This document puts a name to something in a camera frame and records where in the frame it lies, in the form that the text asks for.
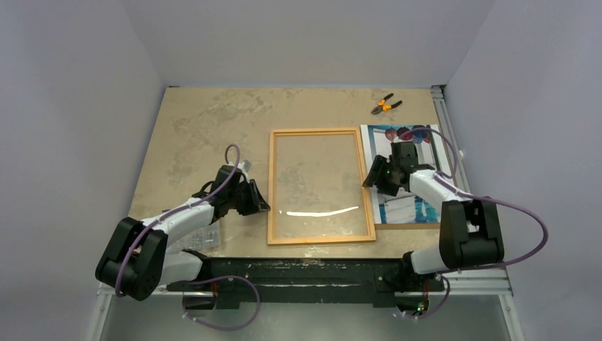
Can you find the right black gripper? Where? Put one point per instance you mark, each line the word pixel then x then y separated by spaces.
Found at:
pixel 382 174

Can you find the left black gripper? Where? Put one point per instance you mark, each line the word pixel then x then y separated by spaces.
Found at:
pixel 252 207

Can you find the photo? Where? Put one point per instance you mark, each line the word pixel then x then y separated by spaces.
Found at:
pixel 403 209

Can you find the clear acrylic glass sheet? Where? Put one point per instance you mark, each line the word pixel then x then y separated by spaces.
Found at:
pixel 318 187

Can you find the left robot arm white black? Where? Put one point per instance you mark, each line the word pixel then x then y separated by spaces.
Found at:
pixel 137 259

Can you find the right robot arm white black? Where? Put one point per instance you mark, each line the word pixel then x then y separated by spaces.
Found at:
pixel 469 229

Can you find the orange black pliers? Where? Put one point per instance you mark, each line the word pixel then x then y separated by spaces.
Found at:
pixel 384 106

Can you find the clear plastic screw box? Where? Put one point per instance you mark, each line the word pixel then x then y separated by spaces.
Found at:
pixel 202 237

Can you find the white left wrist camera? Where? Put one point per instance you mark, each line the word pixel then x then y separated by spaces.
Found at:
pixel 244 166

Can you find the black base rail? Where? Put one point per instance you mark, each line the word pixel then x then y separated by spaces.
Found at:
pixel 374 281

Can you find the aluminium extrusion rail front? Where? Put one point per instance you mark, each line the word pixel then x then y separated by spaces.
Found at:
pixel 479 307

